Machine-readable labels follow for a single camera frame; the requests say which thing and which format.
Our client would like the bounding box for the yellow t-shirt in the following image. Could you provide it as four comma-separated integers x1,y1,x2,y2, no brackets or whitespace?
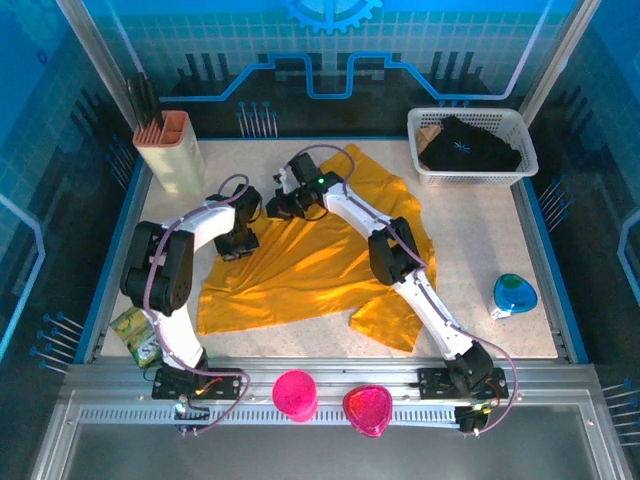
197,143,436,354

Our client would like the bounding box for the beige knife block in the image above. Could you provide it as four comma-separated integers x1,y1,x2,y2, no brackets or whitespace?
131,110,205,195

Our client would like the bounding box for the black knife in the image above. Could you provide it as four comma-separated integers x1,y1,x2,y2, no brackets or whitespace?
145,79,164,127
135,72,156,129
125,77,146,130

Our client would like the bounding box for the tan t-shirt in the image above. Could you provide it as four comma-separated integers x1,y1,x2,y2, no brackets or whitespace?
415,124,444,156

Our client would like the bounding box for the green yellow snack bag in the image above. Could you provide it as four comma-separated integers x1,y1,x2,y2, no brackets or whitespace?
109,305,164,370

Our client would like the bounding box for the black t-shirt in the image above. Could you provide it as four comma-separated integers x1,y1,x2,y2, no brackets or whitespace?
417,115,521,172

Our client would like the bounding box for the pink cup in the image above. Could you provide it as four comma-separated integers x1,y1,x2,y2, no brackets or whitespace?
271,368,319,424

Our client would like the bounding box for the black connector module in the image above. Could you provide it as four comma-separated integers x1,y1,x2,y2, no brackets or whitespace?
173,394,211,435
455,404,490,435

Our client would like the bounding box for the pink triangular bowl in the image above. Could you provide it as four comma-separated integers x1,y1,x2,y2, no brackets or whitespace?
342,384,394,439

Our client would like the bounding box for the white plastic slotted basket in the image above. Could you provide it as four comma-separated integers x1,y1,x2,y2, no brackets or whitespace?
406,107,540,187

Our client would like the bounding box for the blue triangular bowl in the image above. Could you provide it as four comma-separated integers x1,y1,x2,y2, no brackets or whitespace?
489,273,539,321

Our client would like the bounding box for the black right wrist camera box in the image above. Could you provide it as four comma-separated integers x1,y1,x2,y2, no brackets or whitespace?
273,153,317,194

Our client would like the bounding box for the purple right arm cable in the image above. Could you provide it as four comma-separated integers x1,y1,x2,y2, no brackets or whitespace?
287,143,521,436

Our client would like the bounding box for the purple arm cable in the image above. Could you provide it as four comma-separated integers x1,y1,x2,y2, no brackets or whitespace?
143,173,251,436
287,143,521,436

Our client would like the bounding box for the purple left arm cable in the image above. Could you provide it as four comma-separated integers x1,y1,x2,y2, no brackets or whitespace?
143,173,251,436

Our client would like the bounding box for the aluminium base frame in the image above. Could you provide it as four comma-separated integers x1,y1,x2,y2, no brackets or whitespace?
29,357,636,480

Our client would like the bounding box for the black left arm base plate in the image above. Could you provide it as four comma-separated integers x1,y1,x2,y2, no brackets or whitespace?
151,353,244,401

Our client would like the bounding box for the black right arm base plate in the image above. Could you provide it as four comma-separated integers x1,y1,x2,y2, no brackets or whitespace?
417,367,510,401

